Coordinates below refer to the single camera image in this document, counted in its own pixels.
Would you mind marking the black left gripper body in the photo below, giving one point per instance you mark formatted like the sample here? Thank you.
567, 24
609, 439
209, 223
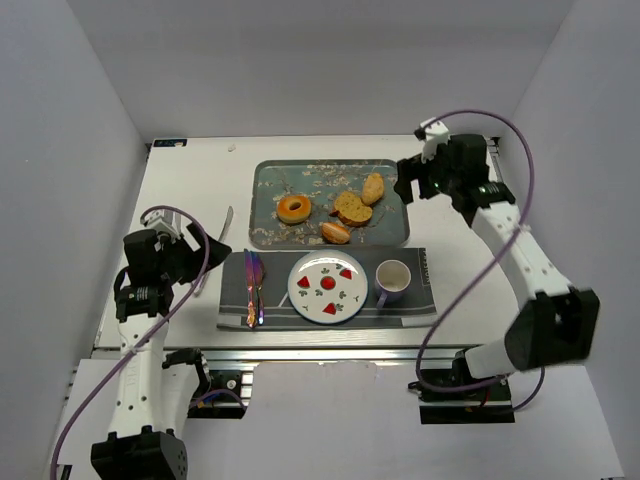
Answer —
189, 251

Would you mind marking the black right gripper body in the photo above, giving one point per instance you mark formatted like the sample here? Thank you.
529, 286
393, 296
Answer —
420, 176

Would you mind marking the glazed donut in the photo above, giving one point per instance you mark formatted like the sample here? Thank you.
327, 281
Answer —
294, 209

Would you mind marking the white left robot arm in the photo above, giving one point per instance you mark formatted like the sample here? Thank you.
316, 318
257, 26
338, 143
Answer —
144, 437

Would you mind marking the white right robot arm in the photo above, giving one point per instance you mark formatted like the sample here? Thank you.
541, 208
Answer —
556, 320

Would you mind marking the oval bread roll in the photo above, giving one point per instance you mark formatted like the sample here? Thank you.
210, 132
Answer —
373, 189

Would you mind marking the bread slice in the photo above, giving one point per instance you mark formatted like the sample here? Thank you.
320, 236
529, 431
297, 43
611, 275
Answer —
350, 210

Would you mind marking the iridescent fork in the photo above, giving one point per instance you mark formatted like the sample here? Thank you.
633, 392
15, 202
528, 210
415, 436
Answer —
259, 273

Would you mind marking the floral blue serving tray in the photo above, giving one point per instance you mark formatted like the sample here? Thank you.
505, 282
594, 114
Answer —
322, 181

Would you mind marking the small round bun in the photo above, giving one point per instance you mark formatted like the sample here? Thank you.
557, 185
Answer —
335, 234

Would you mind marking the lavender mug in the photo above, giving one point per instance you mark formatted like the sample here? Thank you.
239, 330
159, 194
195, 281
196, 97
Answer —
392, 279

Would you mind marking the blue corner label left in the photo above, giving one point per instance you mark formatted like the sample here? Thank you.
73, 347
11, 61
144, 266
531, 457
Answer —
169, 143

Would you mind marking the dark grey placemat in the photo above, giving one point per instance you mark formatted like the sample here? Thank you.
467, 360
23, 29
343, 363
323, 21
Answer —
415, 308

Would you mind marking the strawberry pattern plate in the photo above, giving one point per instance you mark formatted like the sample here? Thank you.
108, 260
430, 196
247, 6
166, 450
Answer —
327, 287

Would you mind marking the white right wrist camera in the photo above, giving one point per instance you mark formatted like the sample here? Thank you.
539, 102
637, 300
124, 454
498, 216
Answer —
431, 133

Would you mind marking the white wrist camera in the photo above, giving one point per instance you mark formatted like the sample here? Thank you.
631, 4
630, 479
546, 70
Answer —
163, 221
431, 133

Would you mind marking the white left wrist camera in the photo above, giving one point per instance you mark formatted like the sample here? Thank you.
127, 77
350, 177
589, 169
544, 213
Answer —
163, 221

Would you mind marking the aluminium table rail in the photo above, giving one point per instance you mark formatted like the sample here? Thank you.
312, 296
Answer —
310, 354

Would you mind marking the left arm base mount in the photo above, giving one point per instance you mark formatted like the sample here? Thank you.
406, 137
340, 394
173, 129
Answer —
218, 391

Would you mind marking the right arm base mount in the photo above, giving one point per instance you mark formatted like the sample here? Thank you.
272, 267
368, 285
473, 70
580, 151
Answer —
489, 405

